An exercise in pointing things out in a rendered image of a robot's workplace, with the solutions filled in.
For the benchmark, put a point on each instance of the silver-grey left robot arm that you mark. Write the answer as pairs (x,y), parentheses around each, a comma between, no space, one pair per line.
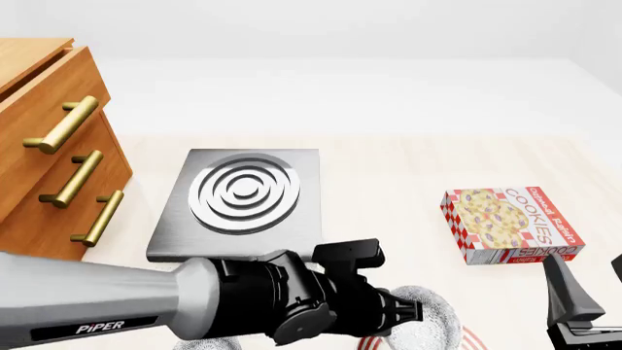
(107,288)

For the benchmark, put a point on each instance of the grey patterned bowl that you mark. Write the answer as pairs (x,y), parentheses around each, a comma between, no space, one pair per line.
(444,304)
(209,344)

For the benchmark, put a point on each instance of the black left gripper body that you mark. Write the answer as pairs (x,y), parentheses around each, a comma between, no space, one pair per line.
(403,310)

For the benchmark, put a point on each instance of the wooden cabinet drawer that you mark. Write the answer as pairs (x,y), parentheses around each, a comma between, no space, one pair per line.
(34,182)
(44,233)
(29,120)

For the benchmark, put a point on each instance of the wooden cabinet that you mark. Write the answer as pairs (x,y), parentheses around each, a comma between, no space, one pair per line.
(29,58)

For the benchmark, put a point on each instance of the red white cookies box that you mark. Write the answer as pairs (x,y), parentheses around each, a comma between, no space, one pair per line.
(505,218)

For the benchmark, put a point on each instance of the flat stove plate with rings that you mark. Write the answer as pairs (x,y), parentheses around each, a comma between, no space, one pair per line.
(184,226)

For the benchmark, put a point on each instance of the plate with red stripes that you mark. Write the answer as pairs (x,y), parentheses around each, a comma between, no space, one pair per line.
(371,344)

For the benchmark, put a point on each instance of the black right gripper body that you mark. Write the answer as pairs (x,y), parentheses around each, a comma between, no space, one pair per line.
(590,337)

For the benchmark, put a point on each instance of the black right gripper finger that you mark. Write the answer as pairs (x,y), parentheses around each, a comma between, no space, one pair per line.
(618,268)
(566,291)

